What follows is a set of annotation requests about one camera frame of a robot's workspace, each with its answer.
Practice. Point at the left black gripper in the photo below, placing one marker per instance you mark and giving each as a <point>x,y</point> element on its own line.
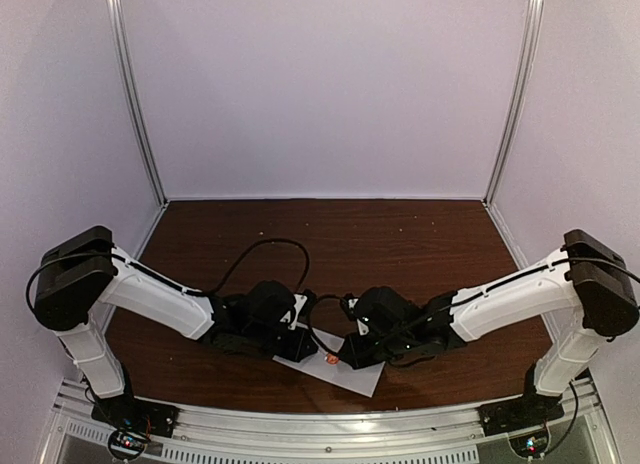
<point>295,353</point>

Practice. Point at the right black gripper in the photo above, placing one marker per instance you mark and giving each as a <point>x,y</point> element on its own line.
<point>358,358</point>

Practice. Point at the white envelope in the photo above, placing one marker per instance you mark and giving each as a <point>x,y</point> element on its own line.
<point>362,381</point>

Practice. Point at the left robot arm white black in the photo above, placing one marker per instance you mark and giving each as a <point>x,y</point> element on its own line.
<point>90,269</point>

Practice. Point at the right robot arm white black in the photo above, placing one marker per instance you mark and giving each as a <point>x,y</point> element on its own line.
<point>583,275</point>

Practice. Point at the right circuit board with leds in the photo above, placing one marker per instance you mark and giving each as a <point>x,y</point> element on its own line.
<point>530,445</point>

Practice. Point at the circuit board with leds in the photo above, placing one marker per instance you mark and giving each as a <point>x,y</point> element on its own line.
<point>530,445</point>
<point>124,446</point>

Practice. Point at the left circuit board with leds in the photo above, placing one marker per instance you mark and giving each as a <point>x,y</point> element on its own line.
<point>124,446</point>

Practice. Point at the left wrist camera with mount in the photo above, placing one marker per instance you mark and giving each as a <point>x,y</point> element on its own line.
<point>298,312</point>

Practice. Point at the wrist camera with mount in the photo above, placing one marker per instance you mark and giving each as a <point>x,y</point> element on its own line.
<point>298,312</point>
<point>348,305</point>

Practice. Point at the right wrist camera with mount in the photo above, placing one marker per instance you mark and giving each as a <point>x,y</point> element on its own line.
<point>348,305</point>

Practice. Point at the front aluminium rail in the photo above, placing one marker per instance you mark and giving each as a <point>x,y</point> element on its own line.
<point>451,434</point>

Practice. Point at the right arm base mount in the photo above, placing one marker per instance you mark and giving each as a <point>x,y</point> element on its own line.
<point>518,414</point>

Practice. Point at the right aluminium frame post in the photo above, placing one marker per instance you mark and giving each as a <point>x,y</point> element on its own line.
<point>528,50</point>

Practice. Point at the aluminium frame post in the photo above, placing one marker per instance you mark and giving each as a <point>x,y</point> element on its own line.
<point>132,99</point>
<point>528,50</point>

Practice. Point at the left aluminium frame post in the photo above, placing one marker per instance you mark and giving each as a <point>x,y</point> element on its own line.
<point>132,99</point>

